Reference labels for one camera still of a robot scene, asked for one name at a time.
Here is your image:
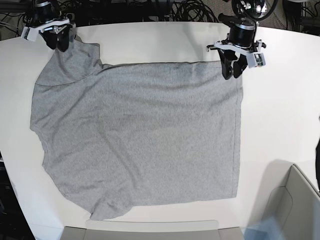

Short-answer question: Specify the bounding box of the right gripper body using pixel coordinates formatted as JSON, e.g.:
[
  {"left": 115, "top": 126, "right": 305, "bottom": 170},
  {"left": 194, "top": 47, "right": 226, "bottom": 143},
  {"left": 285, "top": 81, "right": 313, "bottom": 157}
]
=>
[{"left": 32, "top": 6, "right": 76, "bottom": 35}]

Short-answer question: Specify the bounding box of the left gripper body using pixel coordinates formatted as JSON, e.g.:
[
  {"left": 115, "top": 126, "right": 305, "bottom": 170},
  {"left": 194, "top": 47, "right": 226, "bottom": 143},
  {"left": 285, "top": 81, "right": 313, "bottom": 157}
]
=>
[{"left": 206, "top": 27, "right": 266, "bottom": 59}]

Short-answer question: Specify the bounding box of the grey T-shirt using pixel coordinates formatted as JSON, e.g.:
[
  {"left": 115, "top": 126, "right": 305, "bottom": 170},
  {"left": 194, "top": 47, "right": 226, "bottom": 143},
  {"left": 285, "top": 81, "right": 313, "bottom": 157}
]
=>
[{"left": 30, "top": 40, "right": 243, "bottom": 220}]

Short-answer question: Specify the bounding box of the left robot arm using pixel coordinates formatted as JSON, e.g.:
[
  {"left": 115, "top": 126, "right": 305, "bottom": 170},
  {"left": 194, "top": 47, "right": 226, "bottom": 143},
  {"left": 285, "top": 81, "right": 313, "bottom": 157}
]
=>
[{"left": 206, "top": 0, "right": 278, "bottom": 80}]

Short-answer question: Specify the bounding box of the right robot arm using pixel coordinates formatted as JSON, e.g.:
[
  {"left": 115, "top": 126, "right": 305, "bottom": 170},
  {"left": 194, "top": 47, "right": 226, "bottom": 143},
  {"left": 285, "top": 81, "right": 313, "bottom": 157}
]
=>
[{"left": 32, "top": 0, "right": 74, "bottom": 52}]

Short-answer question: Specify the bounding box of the grey box at right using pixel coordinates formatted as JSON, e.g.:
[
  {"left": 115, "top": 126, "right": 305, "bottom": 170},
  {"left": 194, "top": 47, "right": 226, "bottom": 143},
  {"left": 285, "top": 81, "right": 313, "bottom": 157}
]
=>
[{"left": 264, "top": 165, "right": 320, "bottom": 240}]

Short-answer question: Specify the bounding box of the blue blurred object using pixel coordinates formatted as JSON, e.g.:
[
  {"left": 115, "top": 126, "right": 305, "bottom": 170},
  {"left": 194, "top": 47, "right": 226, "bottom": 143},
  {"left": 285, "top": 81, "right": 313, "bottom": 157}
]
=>
[{"left": 242, "top": 217, "right": 284, "bottom": 240}]

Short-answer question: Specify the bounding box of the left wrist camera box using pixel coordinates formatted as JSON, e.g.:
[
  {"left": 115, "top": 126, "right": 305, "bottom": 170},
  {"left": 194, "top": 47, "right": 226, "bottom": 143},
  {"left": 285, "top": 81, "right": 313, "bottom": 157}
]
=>
[{"left": 246, "top": 52, "right": 266, "bottom": 68}]

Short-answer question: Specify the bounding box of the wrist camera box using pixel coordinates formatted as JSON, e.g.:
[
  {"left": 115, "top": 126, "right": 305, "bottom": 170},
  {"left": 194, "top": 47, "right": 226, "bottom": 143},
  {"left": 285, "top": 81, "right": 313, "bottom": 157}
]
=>
[
  {"left": 20, "top": 26, "right": 39, "bottom": 42},
  {"left": 246, "top": 52, "right": 266, "bottom": 68}
]

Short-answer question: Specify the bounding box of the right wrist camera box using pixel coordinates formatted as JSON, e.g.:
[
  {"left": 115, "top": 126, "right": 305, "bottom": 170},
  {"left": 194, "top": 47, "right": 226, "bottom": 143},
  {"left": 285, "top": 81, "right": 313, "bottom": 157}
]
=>
[{"left": 20, "top": 26, "right": 39, "bottom": 42}]

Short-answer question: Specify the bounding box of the black cable bundle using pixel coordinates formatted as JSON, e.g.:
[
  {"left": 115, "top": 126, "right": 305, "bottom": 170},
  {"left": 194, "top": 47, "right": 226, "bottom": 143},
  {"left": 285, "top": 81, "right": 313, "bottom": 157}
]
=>
[{"left": 172, "top": 0, "right": 220, "bottom": 24}]

